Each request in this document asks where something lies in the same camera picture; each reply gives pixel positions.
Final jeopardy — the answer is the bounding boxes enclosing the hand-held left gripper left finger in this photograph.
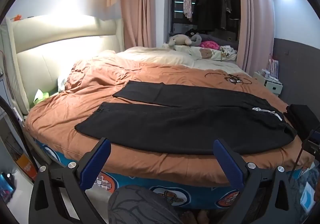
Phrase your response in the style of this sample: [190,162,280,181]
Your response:
[29,137,112,224]

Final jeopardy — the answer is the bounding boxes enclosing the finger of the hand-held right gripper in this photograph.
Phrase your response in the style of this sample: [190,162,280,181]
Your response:
[301,126,320,162]

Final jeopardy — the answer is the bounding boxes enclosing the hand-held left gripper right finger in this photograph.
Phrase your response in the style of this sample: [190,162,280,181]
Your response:
[212,138,297,224]

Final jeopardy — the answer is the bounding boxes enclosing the black pants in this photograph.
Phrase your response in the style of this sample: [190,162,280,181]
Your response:
[74,80,298,155]

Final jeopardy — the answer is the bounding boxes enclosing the person's leg in grey pants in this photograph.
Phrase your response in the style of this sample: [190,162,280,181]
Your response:
[108,185,183,224]

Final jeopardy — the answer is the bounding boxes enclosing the stack of folded black clothes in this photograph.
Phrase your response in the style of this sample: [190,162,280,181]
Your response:
[283,104,319,142]

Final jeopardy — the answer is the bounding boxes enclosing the grey fuzzy rug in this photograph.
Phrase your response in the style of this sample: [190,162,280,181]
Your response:
[297,171,312,183]

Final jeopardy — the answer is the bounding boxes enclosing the orange blanket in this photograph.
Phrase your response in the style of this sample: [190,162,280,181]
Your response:
[25,57,315,187]

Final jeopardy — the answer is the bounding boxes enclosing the blue printed bed sheet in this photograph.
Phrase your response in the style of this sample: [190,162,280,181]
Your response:
[34,139,310,211]

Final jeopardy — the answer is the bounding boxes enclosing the white and blue bag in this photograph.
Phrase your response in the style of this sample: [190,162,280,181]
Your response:
[299,181,316,212]

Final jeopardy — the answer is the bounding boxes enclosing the orange box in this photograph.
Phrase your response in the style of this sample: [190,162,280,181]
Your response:
[16,154,35,180]

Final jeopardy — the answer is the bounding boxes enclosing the person's bare foot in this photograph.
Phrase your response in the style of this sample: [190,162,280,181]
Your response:
[180,210,198,224]

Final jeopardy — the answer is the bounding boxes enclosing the white nightstand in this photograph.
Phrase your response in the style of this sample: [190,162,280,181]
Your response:
[252,70,283,95]

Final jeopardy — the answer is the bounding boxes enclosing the green tissue packet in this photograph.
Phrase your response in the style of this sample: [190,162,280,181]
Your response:
[32,89,52,104]

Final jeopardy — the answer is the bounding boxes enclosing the tablet with lit screen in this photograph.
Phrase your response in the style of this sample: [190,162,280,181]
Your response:
[0,171,15,202]

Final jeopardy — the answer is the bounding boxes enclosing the cream padded headboard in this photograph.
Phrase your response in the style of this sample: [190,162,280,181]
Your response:
[0,15,125,115]

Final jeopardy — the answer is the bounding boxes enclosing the white patterned cloth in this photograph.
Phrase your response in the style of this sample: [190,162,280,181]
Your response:
[220,46,237,58]

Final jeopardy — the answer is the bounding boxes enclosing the bear print pillow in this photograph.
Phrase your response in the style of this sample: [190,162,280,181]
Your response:
[162,43,238,62]

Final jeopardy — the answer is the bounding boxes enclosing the pink fluffy cloth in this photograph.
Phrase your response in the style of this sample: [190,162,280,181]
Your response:
[201,41,220,50]

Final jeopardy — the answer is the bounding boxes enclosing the cream pillow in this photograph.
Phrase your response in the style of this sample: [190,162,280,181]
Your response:
[100,46,247,74]

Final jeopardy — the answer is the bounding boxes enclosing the grey plush toy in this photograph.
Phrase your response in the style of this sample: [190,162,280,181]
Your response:
[189,33,203,47]

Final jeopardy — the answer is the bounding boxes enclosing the pink curtain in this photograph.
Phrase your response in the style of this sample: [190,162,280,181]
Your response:
[236,0,278,75]
[117,0,167,51]

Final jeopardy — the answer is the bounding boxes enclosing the beige plush toy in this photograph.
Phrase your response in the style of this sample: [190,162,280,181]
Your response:
[167,34,192,48]

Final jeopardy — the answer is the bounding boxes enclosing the black hanging coat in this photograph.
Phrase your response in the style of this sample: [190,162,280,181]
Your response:
[194,0,220,33]

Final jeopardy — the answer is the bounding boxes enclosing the dark hanging shirt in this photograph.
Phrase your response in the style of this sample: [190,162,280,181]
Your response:
[220,0,237,30]

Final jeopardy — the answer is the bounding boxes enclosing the floral hanging garment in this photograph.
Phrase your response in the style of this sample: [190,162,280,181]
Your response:
[183,0,193,22]

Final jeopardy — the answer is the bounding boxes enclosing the thin black cable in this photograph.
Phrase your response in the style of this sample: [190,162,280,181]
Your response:
[289,142,304,182]

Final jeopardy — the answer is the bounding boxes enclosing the black cable tangle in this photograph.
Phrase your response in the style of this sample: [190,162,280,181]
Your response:
[204,71,252,85]

